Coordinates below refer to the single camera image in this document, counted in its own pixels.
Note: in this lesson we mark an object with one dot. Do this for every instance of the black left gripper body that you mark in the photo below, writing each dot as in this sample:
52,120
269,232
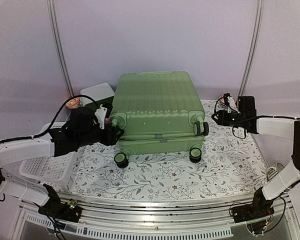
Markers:
87,138

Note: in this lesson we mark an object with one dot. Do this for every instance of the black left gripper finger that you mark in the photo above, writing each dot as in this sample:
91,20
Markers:
114,134
103,114

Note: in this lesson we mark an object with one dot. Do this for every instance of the floral white table mat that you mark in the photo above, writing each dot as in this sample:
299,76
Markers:
229,166

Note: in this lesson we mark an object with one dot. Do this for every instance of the white ribbed round object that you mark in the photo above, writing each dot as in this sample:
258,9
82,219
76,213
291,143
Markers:
273,170

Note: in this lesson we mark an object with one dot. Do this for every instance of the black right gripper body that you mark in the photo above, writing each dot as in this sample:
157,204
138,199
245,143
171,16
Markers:
232,122

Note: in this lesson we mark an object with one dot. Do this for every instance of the white perforated plastic basket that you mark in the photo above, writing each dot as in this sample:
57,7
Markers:
49,169

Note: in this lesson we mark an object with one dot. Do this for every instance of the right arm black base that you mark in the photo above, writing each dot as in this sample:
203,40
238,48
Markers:
259,208

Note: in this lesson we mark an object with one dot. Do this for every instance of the green hard-shell suitcase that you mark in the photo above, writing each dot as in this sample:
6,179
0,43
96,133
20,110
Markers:
159,112

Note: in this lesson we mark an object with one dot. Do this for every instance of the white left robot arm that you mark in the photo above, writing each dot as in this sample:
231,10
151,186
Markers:
84,127

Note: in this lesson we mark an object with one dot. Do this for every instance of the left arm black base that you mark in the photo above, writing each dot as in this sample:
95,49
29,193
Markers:
54,208

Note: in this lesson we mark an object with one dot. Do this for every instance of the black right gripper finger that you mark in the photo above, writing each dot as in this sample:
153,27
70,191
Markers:
230,103
217,117

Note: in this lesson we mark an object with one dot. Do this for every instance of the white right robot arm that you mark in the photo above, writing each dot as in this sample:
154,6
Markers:
277,135

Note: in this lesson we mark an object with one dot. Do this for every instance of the white green drawer box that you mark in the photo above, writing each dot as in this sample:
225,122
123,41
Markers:
100,93

